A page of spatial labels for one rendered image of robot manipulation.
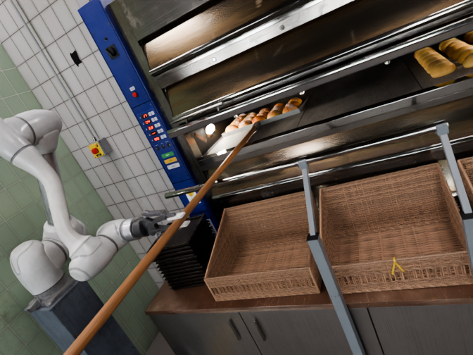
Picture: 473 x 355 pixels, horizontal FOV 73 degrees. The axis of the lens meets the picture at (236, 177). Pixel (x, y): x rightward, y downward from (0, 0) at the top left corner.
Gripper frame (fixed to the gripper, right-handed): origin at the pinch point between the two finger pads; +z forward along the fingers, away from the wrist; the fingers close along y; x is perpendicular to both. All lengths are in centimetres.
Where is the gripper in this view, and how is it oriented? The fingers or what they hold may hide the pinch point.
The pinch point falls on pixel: (178, 220)
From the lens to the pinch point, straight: 120.2
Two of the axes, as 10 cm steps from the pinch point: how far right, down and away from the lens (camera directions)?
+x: -3.3, 4.7, -8.2
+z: 8.6, -2.1, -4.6
